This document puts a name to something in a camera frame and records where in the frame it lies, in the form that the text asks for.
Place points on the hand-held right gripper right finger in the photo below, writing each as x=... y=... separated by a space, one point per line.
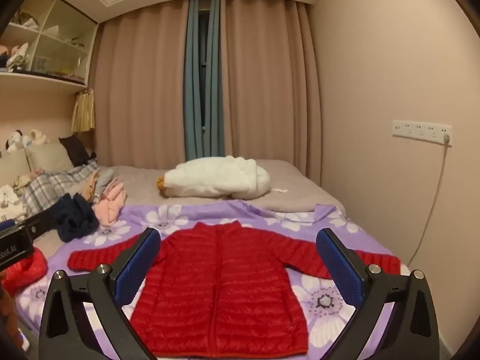
x=339 y=266

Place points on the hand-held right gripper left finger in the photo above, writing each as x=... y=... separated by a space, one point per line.
x=138 y=266

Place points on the red puffer jacket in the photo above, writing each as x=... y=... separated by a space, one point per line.
x=225 y=288

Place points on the red cloth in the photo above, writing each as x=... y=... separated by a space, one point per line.
x=26 y=270

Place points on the white printed cloth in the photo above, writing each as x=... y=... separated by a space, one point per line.
x=9 y=202

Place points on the navy garment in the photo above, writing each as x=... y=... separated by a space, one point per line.
x=77 y=217

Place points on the purple floral blanket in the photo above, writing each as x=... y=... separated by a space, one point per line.
x=180 y=215

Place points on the pink garment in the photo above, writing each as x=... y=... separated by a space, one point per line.
x=110 y=204

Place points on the grey bed sheet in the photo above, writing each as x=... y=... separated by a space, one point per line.
x=292 y=191

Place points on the beige pillow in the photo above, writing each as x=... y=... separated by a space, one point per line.
x=48 y=157

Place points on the beige garment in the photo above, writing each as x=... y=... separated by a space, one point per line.
x=90 y=185

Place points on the black and white plush dog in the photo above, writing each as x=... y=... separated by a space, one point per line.
x=15 y=141

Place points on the cream plush toy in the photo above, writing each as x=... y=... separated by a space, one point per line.
x=39 y=138

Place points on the dark brown pillow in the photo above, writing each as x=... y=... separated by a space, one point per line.
x=75 y=150

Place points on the white plush goose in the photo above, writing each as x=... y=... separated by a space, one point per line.
x=217 y=178

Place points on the yellow hanging cloth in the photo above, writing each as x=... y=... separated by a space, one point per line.
x=83 y=112

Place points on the white plug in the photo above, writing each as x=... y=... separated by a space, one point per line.
x=446 y=139

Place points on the pink curtain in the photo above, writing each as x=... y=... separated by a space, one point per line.
x=138 y=90
x=270 y=90

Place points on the clear plastic container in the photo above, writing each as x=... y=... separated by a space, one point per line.
x=41 y=64

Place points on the blue-grey curtain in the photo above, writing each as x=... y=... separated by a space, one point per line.
x=216 y=82
x=191 y=82

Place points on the white wall power strip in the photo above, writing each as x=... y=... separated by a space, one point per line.
x=416 y=130

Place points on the white wall shelf unit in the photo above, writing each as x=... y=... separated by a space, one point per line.
x=71 y=60

